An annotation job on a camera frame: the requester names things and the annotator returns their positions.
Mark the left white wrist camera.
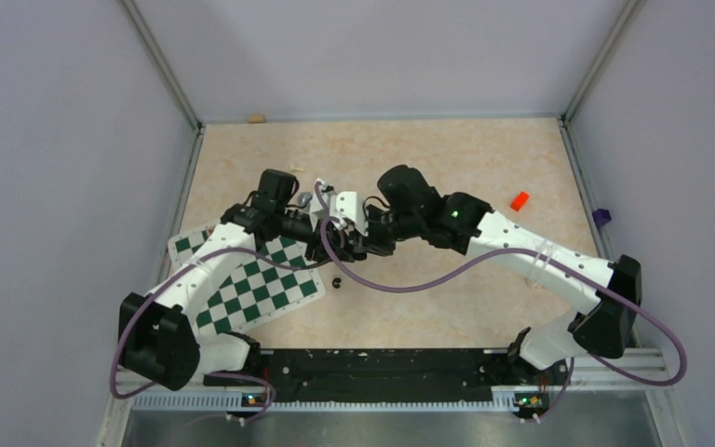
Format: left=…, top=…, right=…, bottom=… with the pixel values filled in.
left=308, top=179, right=334, bottom=231

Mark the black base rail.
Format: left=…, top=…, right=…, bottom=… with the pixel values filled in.
left=203, top=348, right=569, bottom=408

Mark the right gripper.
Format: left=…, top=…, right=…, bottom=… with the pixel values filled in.
left=349, top=205, right=423, bottom=257

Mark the purple small object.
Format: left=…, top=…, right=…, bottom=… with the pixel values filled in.
left=591, top=209, right=612, bottom=229

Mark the red block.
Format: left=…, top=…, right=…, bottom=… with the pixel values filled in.
left=509, top=191, right=530, bottom=212

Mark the green white chessboard mat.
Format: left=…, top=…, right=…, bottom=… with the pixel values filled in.
left=196, top=237, right=326, bottom=336

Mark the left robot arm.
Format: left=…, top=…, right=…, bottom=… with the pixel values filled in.
left=109, top=169, right=317, bottom=398

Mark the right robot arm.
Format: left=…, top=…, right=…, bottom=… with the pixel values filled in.
left=366, top=165, right=641, bottom=384

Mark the black glitter microphone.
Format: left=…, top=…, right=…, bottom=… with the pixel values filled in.
left=296, top=192, right=314, bottom=209

